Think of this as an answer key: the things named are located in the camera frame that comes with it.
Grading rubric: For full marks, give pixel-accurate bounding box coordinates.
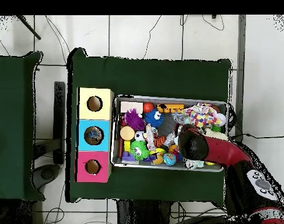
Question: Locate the wooden box with three holes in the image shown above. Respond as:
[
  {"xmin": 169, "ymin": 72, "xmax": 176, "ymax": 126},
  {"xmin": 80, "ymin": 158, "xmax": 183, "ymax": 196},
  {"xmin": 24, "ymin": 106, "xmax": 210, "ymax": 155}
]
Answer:
[{"xmin": 76, "ymin": 87, "xmax": 115, "ymax": 183}]

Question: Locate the green covered side table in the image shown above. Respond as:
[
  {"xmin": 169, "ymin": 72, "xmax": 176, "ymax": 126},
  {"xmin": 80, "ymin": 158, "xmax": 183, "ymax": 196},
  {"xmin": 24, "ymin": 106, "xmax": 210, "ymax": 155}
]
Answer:
[{"xmin": 0, "ymin": 51, "xmax": 45, "ymax": 202}]

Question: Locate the mint green cloth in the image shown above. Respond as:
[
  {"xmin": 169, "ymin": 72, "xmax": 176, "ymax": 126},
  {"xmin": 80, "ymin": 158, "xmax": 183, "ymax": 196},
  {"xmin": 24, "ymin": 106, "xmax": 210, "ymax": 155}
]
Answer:
[{"xmin": 192, "ymin": 159, "xmax": 205, "ymax": 169}]

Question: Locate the black power cable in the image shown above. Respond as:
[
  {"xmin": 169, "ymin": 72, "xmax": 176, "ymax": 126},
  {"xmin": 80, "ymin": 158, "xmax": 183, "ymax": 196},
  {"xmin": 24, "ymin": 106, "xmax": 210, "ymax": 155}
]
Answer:
[{"xmin": 226, "ymin": 132, "xmax": 284, "ymax": 146}]

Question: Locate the white baseball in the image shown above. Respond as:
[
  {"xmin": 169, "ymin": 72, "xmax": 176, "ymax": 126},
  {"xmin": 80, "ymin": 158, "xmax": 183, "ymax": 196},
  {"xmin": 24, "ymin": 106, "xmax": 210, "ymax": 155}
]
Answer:
[{"xmin": 217, "ymin": 113, "xmax": 227, "ymax": 127}]

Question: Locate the blue spiky ball with eyes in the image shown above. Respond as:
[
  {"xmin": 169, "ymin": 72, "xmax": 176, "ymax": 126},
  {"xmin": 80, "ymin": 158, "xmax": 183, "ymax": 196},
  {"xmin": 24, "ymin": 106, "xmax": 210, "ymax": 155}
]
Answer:
[{"xmin": 145, "ymin": 108, "xmax": 165, "ymax": 128}]

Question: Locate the crushed patterned metal can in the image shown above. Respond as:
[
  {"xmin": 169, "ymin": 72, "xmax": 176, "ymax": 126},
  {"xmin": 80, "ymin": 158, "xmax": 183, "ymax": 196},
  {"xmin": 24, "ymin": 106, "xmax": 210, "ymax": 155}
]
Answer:
[{"xmin": 183, "ymin": 158, "xmax": 195, "ymax": 169}]

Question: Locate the small soccer ball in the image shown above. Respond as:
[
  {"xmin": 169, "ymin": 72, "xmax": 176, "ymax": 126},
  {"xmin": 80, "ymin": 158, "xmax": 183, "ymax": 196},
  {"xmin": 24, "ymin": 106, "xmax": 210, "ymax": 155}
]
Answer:
[{"xmin": 134, "ymin": 130, "xmax": 146, "ymax": 142}]

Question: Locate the dark green table cloth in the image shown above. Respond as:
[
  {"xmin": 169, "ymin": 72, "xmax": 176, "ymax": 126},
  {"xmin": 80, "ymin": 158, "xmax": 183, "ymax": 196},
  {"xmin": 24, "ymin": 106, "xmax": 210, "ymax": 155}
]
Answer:
[{"xmin": 65, "ymin": 47, "xmax": 232, "ymax": 206}]

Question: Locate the black upright stand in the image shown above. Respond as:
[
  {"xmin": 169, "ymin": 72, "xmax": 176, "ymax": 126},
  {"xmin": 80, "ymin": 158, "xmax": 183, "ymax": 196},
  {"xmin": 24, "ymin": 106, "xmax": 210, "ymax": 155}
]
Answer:
[{"xmin": 52, "ymin": 81, "xmax": 66, "ymax": 165}]

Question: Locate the green spiky ball with eyes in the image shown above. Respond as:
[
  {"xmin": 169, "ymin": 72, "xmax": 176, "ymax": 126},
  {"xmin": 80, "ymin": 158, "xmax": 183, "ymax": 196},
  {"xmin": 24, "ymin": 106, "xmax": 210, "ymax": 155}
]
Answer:
[{"xmin": 129, "ymin": 140, "xmax": 150, "ymax": 162}]

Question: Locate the black tripod leg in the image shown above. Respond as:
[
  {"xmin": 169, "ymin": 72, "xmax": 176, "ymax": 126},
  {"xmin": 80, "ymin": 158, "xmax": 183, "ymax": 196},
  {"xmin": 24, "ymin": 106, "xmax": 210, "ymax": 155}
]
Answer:
[{"xmin": 16, "ymin": 15, "xmax": 42, "ymax": 40}]

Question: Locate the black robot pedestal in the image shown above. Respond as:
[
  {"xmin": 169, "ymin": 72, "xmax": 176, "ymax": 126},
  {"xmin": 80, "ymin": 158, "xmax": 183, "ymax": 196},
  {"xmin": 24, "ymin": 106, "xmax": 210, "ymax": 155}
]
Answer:
[{"xmin": 115, "ymin": 199, "xmax": 174, "ymax": 224}]

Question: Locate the colourful dotted cloth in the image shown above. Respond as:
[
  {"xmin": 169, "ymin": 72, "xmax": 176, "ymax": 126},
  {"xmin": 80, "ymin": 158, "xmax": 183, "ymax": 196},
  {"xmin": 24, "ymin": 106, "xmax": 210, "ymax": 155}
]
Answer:
[{"xmin": 182, "ymin": 103, "xmax": 223, "ymax": 128}]

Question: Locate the clear bottle blue print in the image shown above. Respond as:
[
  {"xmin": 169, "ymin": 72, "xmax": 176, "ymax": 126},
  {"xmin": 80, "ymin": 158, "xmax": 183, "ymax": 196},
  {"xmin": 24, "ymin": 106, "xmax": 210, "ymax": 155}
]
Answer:
[{"xmin": 171, "ymin": 111, "xmax": 191, "ymax": 124}]

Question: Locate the smooth orange ball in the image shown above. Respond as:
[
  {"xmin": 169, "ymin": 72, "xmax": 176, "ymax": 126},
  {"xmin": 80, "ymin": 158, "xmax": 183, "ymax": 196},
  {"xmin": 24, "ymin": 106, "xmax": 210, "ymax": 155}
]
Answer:
[{"xmin": 142, "ymin": 101, "xmax": 155, "ymax": 114}]

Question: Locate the grey rounded floor base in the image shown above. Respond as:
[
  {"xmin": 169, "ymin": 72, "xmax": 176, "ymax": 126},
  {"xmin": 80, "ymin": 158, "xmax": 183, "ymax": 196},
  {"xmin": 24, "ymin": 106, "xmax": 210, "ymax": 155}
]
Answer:
[{"xmin": 31, "ymin": 164, "xmax": 61, "ymax": 190}]

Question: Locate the purple spiky ball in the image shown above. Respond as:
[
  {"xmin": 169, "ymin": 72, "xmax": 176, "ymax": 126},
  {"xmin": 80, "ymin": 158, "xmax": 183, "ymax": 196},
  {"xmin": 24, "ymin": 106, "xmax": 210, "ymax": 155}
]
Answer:
[{"xmin": 124, "ymin": 108, "xmax": 146, "ymax": 132}]

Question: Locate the globe print ball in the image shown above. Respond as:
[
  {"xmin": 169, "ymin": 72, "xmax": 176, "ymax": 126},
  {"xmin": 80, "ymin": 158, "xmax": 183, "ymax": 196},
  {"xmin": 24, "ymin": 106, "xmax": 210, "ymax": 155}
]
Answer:
[{"xmin": 163, "ymin": 152, "xmax": 177, "ymax": 166}]

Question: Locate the shallow mesh bin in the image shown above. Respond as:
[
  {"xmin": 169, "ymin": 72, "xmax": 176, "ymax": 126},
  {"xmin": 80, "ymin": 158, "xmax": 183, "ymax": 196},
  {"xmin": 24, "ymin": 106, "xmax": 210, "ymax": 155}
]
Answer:
[{"xmin": 110, "ymin": 94, "xmax": 229, "ymax": 173}]

